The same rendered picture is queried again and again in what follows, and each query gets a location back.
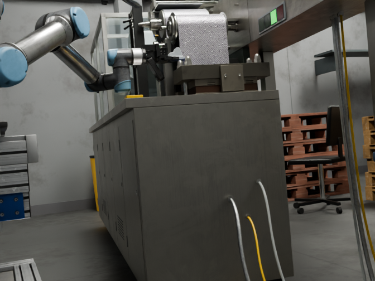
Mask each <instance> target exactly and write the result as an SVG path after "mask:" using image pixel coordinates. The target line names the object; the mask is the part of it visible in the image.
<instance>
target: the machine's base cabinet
mask: <svg viewBox="0 0 375 281"><path fill-rule="evenodd" d="M93 144H94V145H93V151H94V158H95V171H96V179H97V193H98V206H99V216H100V218H101V220H102V221H103V223H104V225H105V226H106V228H107V230H108V231H109V233H110V235H111V237H112V238H113V240H114V242H115V243H116V245H117V246H118V249H119V250H120V252H121V253H122V255H123V257H124V259H125V260H126V262H127V264H128V265H129V267H130V269H131V271H132V272H133V274H134V276H135V277H136V279H137V281H246V279H245V276H244V272H243V268H242V263H241V257H240V253H239V245H238V236H237V227H236V221H235V215H234V211H233V208H232V205H231V203H230V202H228V201H227V197H228V196H233V197H234V202H235V204H236V207H237V210H238V214H239V220H240V224H241V232H242V242H243V250H244V256H245V260H246V265H247V270H248V274H249V278H250V280H251V281H263V278H262V274H261V270H260V267H259V262H258V255H257V248H256V241H255V237H254V232H253V228H252V225H251V222H250V221H249V219H246V217H245V215H246V214H250V215H251V220H252V222H253V224H254V228H255V230H256V234H257V240H258V247H259V255H260V259H261V264H262V269H263V273H264V276H265V280H266V281H282V279H281V276H280V272H279V270H278V266H277V263H276V259H275V254H274V251H273V246H272V241H271V235H270V228H269V223H268V215H267V208H266V203H265V198H264V195H263V191H262V189H261V187H260V185H259V184H256V179H261V180H262V185H263V187H264V189H265V192H266V195H267V200H268V205H269V209H270V216H271V224H272V231H273V238H274V241H275V247H276V251H277V256H278V260H279V262H280V266H281V270H282V273H283V276H284V278H287V277H293V276H294V267H293V259H292V246H291V233H290V219H289V206H288V199H287V185H286V172H285V159H284V151H283V137H282V124H281V111H280V100H279V99H272V100H254V101H236V102H226V103H208V104H190V105H172V106H154V107H144V108H133V109H131V110H130V111H128V112H126V113H125V114H123V115H121V116H120V117H118V118H117V119H115V120H113V121H112V122H110V123H108V124H107V125H105V126H103V127H101V128H100V129H98V130H96V131H95V132H94V133H93Z"/></svg>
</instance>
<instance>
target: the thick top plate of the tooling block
mask: <svg viewBox="0 0 375 281"><path fill-rule="evenodd" d="M220 65H243V77H257V80H260V79H263V78H265V77H268V76H270V62H253V63H237V64H209V65H181V66H180V67H179V68H177V69H176V70H175V71H173V78H174V85H183V82H188V83H189V82H191V81H193V80H196V79H220V72H219V67H220Z"/></svg>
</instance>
